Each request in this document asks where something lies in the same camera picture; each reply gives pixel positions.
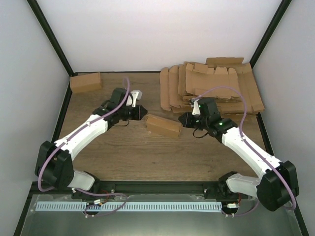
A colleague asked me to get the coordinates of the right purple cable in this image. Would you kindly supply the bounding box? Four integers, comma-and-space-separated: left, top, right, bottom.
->
194, 86, 297, 218

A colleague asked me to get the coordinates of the light blue slotted cable duct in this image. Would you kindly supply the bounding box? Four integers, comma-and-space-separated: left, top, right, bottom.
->
35, 202, 222, 213

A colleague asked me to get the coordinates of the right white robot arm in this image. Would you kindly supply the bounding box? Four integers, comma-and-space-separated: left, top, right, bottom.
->
179, 98, 299, 211

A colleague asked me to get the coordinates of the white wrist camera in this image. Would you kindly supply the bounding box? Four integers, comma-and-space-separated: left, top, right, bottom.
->
128, 90, 143, 108
190, 98, 201, 117

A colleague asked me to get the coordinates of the stack of flat cardboard boxes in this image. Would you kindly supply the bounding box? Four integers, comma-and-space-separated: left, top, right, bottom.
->
159, 58, 265, 115

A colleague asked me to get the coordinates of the folded brown cardboard box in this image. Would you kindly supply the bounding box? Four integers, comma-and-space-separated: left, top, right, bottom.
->
70, 72, 102, 93

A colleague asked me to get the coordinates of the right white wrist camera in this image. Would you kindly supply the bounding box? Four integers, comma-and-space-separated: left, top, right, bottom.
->
190, 98, 201, 117

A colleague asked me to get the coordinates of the black aluminium frame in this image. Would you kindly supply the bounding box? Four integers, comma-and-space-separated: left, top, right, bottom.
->
14, 0, 309, 236

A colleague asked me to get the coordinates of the purple cable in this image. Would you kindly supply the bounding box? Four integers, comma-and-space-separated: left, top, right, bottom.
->
194, 86, 297, 218
37, 77, 131, 218

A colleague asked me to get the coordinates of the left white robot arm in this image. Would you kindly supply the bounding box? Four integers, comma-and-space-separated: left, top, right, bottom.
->
34, 88, 148, 199

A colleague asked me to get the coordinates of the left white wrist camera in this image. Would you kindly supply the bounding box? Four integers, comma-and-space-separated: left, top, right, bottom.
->
128, 90, 143, 108

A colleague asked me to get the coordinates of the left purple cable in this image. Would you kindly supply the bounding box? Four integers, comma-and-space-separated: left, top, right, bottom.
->
37, 77, 131, 218

